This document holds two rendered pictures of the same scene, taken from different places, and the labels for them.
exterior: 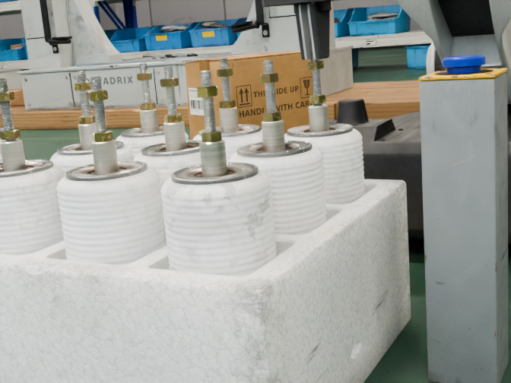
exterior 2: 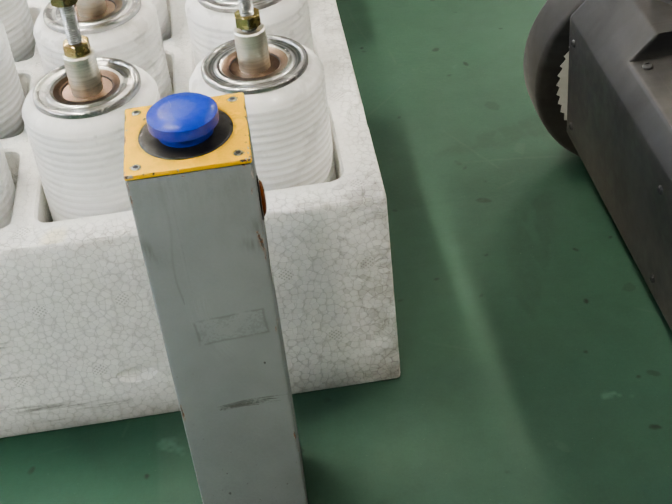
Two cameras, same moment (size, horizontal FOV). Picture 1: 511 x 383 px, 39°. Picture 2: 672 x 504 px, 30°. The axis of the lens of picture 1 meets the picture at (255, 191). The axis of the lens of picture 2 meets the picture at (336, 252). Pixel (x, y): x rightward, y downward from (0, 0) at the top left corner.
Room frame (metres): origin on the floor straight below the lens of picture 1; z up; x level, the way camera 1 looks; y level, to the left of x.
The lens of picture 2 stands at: (0.47, -0.76, 0.70)
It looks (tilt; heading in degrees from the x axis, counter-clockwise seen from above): 39 degrees down; 59
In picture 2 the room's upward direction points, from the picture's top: 7 degrees counter-clockwise
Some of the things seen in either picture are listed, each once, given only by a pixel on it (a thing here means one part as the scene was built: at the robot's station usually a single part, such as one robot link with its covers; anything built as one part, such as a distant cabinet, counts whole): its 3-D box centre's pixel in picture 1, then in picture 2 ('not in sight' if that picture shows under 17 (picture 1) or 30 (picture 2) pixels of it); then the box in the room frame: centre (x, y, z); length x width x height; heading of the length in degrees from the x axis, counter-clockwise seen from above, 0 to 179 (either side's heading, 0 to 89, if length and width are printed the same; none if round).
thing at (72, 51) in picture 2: (271, 116); (76, 46); (0.72, -0.02, 0.29); 0.02 x 0.02 x 0.01; 1
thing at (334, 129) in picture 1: (319, 131); (254, 65); (0.83, -0.08, 0.25); 0.08 x 0.08 x 0.01
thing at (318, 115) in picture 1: (318, 119); (252, 48); (0.83, -0.08, 0.26); 0.02 x 0.02 x 0.03
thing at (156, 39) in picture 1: (176, 36); not in sight; (6.46, 0.57, 0.36); 0.50 x 0.38 x 0.21; 153
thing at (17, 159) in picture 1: (13, 156); not in sight; (0.73, 0.24, 0.26); 0.02 x 0.02 x 0.03
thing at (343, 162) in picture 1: (324, 208); (270, 171); (0.83, -0.08, 0.16); 0.10 x 0.10 x 0.18
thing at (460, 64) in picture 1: (463, 66); (184, 124); (0.71, -0.21, 0.32); 0.04 x 0.04 x 0.02
